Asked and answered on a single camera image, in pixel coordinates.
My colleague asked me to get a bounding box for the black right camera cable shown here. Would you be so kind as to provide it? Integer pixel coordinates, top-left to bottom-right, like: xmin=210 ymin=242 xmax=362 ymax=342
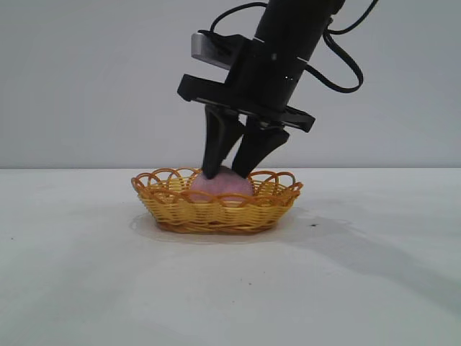
xmin=210 ymin=1 xmax=269 ymax=58

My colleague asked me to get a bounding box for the pink peach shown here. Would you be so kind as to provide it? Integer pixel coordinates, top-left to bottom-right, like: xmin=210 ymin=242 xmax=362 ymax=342
xmin=189 ymin=166 xmax=254 ymax=203

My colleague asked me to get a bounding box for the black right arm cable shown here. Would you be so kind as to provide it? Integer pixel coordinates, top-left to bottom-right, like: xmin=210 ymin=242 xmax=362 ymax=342
xmin=305 ymin=0 xmax=377 ymax=94

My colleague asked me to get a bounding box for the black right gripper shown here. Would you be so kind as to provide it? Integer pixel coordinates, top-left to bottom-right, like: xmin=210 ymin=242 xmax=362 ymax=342
xmin=177 ymin=37 xmax=317 ymax=180

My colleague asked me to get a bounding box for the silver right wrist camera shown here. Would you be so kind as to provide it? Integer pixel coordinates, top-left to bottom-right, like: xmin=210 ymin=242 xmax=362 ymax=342
xmin=189 ymin=30 xmax=241 ymax=70

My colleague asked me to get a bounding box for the yellow woven plastic basket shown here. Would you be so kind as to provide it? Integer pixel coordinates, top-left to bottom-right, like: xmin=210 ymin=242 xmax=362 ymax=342
xmin=130 ymin=167 xmax=304 ymax=235

